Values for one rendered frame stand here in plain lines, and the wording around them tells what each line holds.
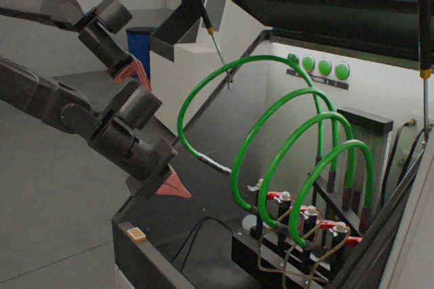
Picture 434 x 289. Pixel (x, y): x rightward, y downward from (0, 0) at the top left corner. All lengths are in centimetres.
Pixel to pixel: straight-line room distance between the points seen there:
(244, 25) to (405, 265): 331
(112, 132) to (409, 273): 57
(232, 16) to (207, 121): 266
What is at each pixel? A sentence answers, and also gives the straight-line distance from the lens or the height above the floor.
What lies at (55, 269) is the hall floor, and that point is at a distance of 277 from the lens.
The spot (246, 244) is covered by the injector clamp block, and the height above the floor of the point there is 98.
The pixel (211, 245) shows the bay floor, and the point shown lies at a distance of 138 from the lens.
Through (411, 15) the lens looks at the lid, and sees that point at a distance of 95.
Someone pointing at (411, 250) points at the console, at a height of 116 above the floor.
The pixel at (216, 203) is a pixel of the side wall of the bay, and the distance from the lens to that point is 145.
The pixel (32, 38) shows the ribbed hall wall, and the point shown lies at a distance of 751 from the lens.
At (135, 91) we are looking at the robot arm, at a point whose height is 144.
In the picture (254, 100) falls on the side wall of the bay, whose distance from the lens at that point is 140.
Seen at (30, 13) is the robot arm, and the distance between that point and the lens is 111.
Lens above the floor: 161
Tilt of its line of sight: 22 degrees down
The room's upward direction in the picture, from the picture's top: 1 degrees clockwise
